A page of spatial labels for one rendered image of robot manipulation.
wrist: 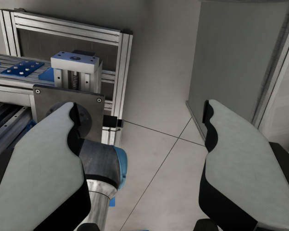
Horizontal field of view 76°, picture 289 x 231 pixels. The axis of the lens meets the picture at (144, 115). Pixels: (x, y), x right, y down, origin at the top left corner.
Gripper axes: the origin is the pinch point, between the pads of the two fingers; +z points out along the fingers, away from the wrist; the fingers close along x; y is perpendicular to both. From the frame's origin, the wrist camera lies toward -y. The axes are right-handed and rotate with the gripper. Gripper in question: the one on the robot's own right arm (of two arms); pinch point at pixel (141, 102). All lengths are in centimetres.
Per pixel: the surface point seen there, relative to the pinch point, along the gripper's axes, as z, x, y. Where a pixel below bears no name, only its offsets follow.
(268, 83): 49, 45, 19
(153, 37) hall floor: 148, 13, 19
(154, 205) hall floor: 148, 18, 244
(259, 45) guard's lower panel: 61, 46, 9
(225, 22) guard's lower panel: 96, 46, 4
